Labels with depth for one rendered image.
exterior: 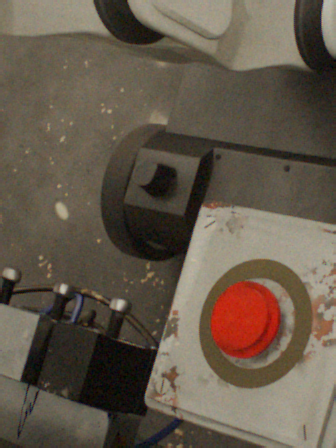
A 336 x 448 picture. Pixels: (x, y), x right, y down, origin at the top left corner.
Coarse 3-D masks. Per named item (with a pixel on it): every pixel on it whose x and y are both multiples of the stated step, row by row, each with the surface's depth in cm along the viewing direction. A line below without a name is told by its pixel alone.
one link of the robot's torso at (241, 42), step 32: (128, 0) 111; (160, 0) 112; (192, 0) 115; (224, 0) 119; (256, 0) 132; (288, 0) 137; (320, 0) 138; (160, 32) 115; (192, 32) 118; (224, 32) 121; (256, 32) 133; (288, 32) 138; (320, 32) 139; (224, 64) 127; (256, 64) 134; (288, 64) 140; (320, 64) 142
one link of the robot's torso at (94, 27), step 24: (0, 0) 101; (24, 0) 105; (48, 0) 107; (72, 0) 110; (96, 0) 112; (120, 0) 112; (0, 24) 102; (24, 24) 106; (48, 24) 108; (72, 24) 110; (96, 24) 113; (120, 24) 113
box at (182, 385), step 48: (192, 240) 66; (240, 240) 64; (288, 240) 62; (192, 288) 65; (192, 336) 64; (288, 336) 61; (192, 384) 63; (288, 384) 60; (240, 432) 62; (288, 432) 59
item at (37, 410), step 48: (48, 288) 116; (0, 336) 95; (48, 336) 94; (96, 336) 89; (144, 336) 106; (0, 384) 97; (48, 384) 91; (96, 384) 90; (144, 384) 95; (0, 432) 96; (48, 432) 93; (96, 432) 90
